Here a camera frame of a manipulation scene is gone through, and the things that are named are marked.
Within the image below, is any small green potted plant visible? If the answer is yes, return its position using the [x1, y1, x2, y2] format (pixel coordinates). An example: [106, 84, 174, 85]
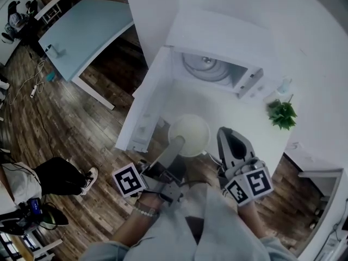
[263, 90, 298, 131]

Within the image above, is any glass microwave turntable plate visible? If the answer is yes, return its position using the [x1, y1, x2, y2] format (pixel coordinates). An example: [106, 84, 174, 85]
[181, 52, 232, 82]

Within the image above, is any person's left forearm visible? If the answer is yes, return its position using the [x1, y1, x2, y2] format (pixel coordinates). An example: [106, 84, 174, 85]
[110, 193, 165, 246]

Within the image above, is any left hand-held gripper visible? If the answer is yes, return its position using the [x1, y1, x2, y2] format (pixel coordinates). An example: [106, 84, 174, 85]
[111, 135, 188, 203]

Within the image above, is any light blue table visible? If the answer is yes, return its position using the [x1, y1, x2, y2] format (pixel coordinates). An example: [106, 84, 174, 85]
[38, 0, 135, 111]

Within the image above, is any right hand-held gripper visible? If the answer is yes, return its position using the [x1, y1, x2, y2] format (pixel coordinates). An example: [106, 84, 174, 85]
[216, 126, 274, 208]

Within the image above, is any person's right forearm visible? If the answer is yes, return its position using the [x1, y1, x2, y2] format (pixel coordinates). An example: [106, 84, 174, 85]
[235, 201, 262, 239]

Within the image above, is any white cable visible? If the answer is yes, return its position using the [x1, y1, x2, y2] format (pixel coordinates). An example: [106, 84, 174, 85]
[7, 59, 46, 106]

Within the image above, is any small white desk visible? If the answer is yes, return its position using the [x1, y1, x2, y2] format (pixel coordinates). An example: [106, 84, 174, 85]
[33, 0, 62, 26]

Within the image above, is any person's light grey shirt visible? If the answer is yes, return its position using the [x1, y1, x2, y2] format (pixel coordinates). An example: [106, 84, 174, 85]
[78, 183, 300, 261]

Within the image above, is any white bowl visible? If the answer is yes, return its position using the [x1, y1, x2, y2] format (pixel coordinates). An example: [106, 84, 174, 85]
[167, 114, 212, 158]

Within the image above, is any black cable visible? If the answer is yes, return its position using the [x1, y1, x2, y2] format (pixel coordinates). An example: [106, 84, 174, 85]
[26, 50, 59, 158]

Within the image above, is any black device with blue screen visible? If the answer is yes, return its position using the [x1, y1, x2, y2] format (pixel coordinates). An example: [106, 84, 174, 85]
[15, 196, 69, 234]

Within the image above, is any pearl bracelet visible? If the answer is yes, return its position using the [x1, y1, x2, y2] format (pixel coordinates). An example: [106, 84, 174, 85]
[132, 204, 160, 219]

